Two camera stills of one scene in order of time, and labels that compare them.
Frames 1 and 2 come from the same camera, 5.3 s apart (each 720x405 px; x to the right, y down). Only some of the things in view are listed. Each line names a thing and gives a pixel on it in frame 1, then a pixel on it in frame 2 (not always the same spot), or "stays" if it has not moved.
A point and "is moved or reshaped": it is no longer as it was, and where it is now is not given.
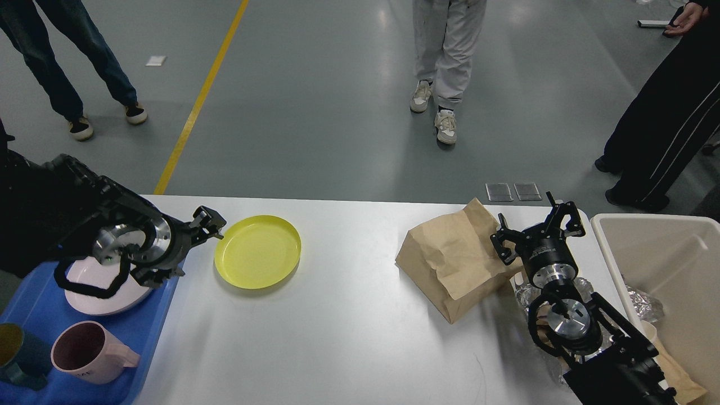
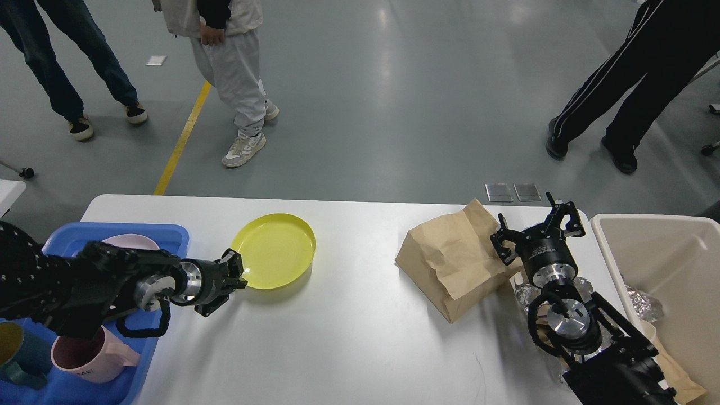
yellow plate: (257, 251) is moved or reshaped
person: (673, 122) to (669, 41)
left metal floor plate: (498, 192) stays
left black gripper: (158, 241) to (206, 280)
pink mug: (86, 350) stays
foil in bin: (647, 307) stays
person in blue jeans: (23, 22) stays
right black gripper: (548, 257) stays
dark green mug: (25, 358) stays
